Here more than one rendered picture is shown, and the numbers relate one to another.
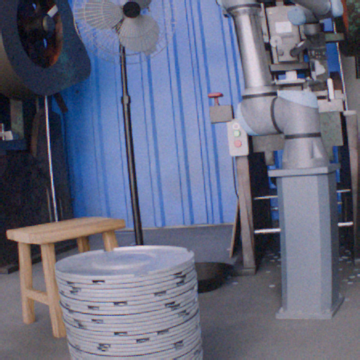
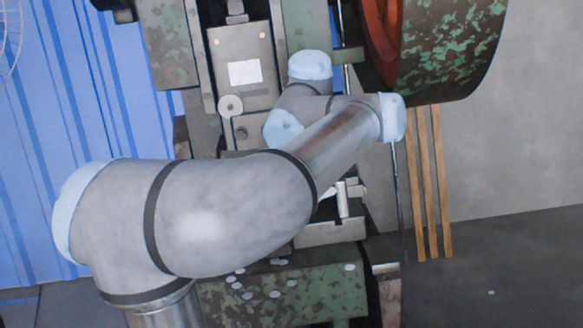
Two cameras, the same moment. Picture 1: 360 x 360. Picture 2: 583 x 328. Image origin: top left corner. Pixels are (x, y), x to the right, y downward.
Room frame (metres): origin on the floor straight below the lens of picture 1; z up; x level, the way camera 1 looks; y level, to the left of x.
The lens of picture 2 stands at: (0.94, -0.27, 1.24)
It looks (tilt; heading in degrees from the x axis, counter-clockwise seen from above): 18 degrees down; 345
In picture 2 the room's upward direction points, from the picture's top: 9 degrees counter-clockwise
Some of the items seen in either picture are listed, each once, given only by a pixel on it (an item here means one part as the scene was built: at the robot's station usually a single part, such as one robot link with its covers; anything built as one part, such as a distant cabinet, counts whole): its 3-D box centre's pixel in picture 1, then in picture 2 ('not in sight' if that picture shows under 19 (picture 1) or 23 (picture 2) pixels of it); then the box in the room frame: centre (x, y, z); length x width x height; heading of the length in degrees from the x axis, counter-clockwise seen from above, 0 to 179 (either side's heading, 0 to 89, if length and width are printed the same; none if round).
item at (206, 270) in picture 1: (197, 279); not in sight; (1.88, -0.03, 0.04); 0.30 x 0.30 x 0.07
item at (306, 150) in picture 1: (304, 149); not in sight; (1.43, -0.38, 0.50); 0.15 x 0.15 x 0.10
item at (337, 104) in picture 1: (296, 110); (271, 216); (2.22, -0.56, 0.68); 0.45 x 0.30 x 0.06; 75
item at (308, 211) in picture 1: (310, 240); not in sight; (1.43, -0.38, 0.23); 0.19 x 0.19 x 0.45; 59
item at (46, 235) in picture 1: (71, 273); not in sight; (1.57, 0.39, 0.16); 0.34 x 0.24 x 0.34; 137
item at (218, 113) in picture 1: (223, 126); not in sight; (2.08, -0.20, 0.62); 0.10 x 0.06 x 0.20; 75
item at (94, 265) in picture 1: (122, 261); not in sight; (0.99, 0.13, 0.32); 0.29 x 0.29 x 0.01
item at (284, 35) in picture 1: (284, 34); (247, 81); (2.18, -0.55, 1.04); 0.17 x 0.15 x 0.30; 165
